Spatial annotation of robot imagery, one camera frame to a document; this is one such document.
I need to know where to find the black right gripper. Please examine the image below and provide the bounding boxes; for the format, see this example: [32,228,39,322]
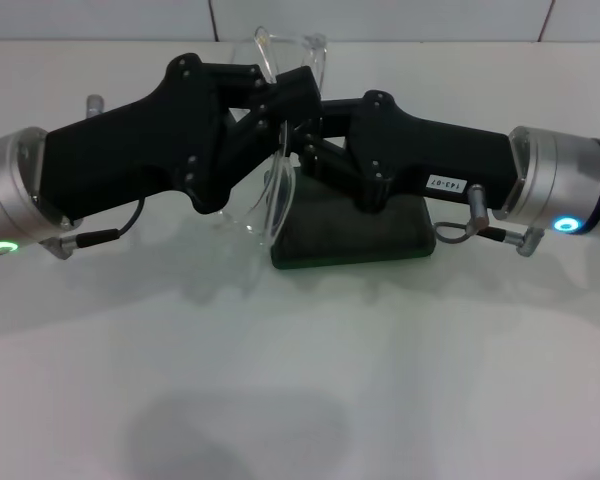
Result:
[289,89,525,214]

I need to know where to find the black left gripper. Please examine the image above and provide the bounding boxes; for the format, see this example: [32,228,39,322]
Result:
[37,52,277,217]

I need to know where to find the clear white glasses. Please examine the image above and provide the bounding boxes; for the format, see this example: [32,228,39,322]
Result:
[214,25,329,250]

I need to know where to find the green glasses case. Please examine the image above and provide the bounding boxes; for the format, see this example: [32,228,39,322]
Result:
[269,164,438,272]

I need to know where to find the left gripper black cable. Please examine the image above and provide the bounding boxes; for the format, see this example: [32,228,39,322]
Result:
[42,197,147,260]

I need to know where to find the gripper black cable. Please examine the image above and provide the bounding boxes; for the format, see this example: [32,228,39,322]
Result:
[42,197,147,260]
[433,219,547,258]

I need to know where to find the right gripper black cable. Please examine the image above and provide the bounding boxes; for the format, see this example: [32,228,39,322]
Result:
[433,219,547,258]

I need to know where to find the right gripper silver plug post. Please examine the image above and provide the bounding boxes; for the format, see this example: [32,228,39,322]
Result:
[467,184,491,233]

